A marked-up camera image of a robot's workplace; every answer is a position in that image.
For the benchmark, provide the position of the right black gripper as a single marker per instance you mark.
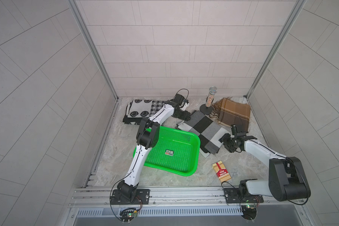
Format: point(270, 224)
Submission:
point(223, 138)

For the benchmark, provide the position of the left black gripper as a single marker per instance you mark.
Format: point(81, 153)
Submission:
point(184, 116)

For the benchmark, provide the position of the grey black checkered scarf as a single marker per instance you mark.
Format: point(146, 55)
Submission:
point(208, 131)

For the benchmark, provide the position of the brown plaid fringed scarf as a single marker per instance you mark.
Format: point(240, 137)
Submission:
point(227, 112)

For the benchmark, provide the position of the black white smiley scarf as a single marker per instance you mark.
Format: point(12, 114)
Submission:
point(141, 108)

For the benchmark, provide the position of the green plastic basket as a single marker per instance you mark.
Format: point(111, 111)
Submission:
point(186, 146)

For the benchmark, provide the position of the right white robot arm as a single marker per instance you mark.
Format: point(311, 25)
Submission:
point(286, 181)

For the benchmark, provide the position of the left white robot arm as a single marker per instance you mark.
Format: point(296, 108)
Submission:
point(147, 138)

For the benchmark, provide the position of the small label sticker in basket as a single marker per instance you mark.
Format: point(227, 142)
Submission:
point(169, 152)

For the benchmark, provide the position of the red playing card box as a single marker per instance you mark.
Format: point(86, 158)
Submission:
point(221, 171)

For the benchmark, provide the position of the right green circuit board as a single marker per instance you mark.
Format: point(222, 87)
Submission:
point(249, 212)

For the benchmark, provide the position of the green circuit board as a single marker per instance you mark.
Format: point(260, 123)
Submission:
point(249, 212)
point(127, 215)

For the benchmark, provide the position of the left green circuit board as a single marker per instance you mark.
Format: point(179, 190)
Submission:
point(127, 215)

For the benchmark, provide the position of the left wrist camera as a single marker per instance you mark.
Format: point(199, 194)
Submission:
point(180, 102)

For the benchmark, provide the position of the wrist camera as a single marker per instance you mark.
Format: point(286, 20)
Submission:
point(180, 102)
point(234, 131)

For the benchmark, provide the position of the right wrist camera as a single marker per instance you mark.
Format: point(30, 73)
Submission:
point(234, 131)

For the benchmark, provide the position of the aluminium rail base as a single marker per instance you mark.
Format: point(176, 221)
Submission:
point(176, 201)

